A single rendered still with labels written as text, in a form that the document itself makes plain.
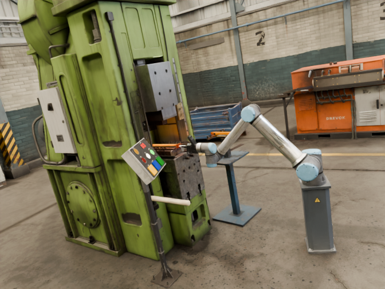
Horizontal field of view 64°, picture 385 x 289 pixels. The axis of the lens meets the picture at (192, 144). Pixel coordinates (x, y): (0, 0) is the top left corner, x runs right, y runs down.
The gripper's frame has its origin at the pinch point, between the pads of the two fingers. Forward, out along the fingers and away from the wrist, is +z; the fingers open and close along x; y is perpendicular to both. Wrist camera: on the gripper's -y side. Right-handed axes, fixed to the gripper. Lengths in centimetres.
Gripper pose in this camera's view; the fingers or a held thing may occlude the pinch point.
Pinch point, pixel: (180, 145)
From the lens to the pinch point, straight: 286.7
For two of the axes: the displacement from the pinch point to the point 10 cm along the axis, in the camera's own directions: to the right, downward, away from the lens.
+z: -8.1, -0.1, 5.9
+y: 1.7, 9.5, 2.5
